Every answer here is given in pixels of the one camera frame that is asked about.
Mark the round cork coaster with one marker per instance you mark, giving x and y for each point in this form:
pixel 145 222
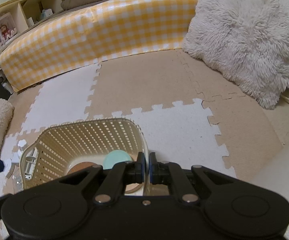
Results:
pixel 80 166

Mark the wooden wall shelf unit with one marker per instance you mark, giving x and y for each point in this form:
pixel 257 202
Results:
pixel 29 13

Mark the cream plastic woven basket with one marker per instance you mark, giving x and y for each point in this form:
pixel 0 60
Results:
pixel 63 146

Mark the mint green round tin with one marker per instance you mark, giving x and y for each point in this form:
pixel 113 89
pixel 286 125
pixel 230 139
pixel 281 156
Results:
pixel 114 157

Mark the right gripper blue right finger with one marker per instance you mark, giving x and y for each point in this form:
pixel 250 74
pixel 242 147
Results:
pixel 174 177

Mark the yellow checkered bed cover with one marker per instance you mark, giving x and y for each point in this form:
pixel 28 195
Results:
pixel 101 32

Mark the white round tape measure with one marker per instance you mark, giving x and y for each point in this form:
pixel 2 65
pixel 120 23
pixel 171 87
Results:
pixel 8 168

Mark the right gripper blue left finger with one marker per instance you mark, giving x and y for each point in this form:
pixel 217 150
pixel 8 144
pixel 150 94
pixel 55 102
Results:
pixel 115 180

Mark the right fluffy white cushion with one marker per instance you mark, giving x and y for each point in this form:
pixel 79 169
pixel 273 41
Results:
pixel 247 41

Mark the doll in clear case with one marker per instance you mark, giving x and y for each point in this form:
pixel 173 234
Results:
pixel 8 30

